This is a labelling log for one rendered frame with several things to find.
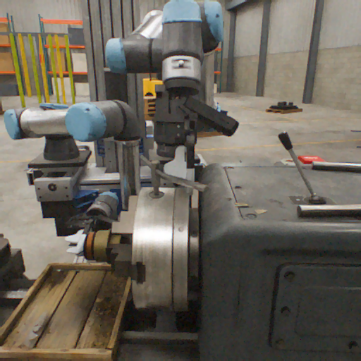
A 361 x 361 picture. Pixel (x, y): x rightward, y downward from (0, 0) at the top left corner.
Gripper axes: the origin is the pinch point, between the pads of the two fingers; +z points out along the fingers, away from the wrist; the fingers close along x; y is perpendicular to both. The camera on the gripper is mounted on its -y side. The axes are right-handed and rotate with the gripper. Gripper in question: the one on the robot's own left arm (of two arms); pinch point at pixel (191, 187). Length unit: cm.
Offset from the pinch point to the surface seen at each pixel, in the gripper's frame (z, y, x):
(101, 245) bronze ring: 15.3, 22.6, -17.0
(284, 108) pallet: -273, -365, -1132
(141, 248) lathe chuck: 13.5, 10.7, -5.5
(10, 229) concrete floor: 49, 180, -253
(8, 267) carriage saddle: 28, 60, -41
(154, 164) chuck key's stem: -5.0, 8.4, -10.2
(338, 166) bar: -5.3, -41.0, -26.7
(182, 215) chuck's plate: 6.6, 1.8, -8.7
